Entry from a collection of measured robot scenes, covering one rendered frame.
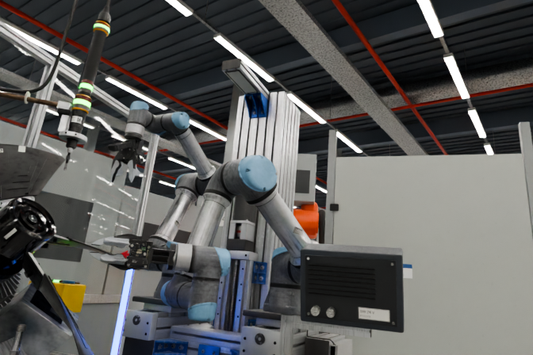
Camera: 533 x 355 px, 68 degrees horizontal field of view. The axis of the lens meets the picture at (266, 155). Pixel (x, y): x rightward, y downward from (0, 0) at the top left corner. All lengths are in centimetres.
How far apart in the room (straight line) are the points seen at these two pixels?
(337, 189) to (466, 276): 89
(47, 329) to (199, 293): 36
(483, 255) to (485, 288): 18
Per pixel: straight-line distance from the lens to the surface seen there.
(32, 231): 102
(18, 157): 129
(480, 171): 270
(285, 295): 148
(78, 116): 118
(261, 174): 120
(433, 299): 255
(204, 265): 111
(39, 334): 116
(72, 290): 153
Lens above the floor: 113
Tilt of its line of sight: 18 degrees up
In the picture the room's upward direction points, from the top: 5 degrees clockwise
